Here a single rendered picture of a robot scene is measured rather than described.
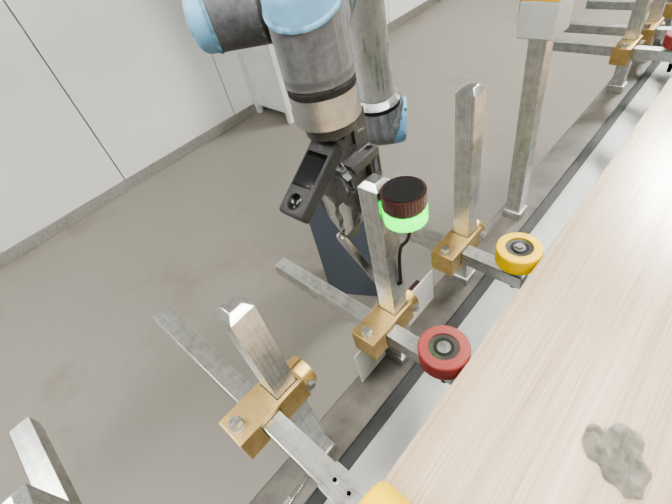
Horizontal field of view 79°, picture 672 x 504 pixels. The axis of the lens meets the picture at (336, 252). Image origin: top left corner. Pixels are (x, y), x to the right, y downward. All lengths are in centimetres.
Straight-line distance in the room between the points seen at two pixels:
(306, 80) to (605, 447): 56
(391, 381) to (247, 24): 67
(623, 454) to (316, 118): 54
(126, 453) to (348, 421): 122
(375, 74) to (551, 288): 81
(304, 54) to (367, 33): 75
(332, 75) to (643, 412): 57
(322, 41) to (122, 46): 273
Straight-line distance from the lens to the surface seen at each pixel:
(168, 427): 187
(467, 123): 74
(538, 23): 91
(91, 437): 205
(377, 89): 133
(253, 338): 48
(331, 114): 53
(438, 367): 65
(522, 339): 69
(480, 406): 63
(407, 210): 52
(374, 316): 75
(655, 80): 205
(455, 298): 98
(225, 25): 65
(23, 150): 311
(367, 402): 86
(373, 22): 124
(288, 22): 49
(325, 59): 50
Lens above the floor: 148
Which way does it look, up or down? 44 degrees down
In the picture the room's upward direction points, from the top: 15 degrees counter-clockwise
